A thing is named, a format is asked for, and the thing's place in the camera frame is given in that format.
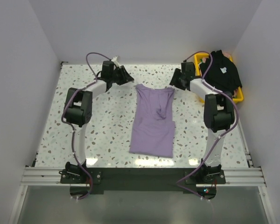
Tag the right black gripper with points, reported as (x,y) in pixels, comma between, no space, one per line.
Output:
(173,82)

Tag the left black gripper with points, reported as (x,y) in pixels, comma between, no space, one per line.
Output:
(126,77)

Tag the purple t-shirt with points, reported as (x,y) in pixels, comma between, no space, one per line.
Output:
(153,128)

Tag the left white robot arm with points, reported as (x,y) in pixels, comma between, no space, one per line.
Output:
(77,112)

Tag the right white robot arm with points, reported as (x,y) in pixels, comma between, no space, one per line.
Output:
(218,112)

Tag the yellow plastic bin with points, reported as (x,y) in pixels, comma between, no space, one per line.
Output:
(198,58)

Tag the black t-shirt in bin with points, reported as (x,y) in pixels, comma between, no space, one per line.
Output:
(223,73)

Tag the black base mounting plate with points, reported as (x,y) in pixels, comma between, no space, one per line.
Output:
(99,180)

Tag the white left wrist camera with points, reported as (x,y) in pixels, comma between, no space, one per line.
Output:
(115,60)

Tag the aluminium frame rail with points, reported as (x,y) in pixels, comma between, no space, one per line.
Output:
(46,176)

